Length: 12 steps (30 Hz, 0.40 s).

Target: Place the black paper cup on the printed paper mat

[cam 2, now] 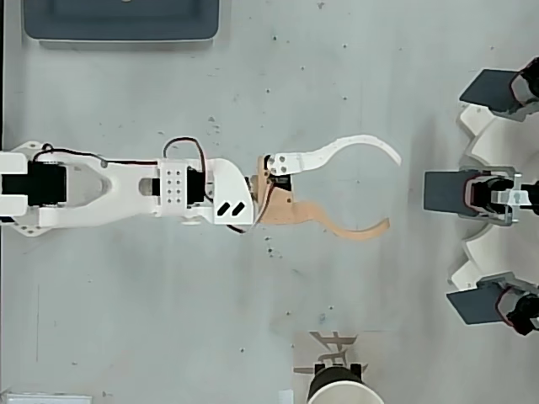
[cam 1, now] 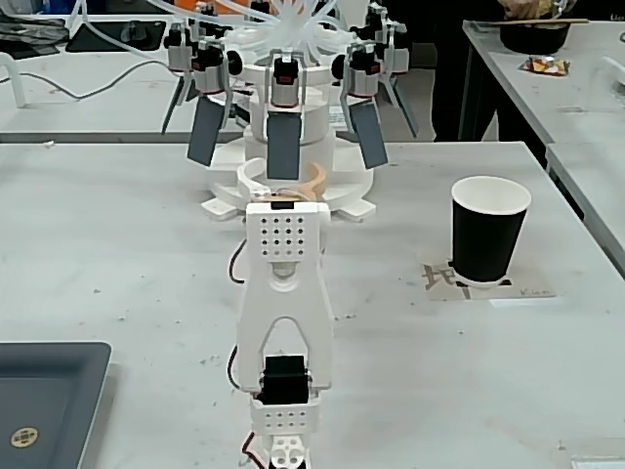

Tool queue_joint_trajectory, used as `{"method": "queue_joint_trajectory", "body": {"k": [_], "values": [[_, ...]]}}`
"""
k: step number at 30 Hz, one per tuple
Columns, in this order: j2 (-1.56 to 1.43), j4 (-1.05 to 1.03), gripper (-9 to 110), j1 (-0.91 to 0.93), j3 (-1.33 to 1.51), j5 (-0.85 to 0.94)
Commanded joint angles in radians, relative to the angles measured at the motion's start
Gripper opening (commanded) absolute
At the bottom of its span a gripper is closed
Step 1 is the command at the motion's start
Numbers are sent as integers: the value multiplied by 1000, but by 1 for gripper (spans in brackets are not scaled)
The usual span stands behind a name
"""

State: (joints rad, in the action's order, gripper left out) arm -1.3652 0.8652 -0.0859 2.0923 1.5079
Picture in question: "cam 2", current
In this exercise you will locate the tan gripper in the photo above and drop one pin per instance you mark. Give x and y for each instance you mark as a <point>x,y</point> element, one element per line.
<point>281,201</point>

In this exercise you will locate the printed paper mat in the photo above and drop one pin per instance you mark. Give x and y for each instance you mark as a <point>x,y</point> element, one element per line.
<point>303,349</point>

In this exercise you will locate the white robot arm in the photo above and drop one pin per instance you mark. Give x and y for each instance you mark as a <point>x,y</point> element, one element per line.
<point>118,177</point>

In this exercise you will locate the small white paper slip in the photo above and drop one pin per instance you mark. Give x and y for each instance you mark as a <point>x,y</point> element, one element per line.
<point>287,397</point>

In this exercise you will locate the grey plastic tray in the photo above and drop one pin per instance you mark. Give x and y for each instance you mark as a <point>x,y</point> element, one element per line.
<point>122,19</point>

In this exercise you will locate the white gear-shaped dispenser base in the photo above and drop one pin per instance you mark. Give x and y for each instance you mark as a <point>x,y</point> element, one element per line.
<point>497,143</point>

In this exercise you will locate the dark grey paddle with servo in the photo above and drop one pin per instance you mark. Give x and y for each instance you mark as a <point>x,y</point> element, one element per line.
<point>488,88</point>
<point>476,305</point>
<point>446,191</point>

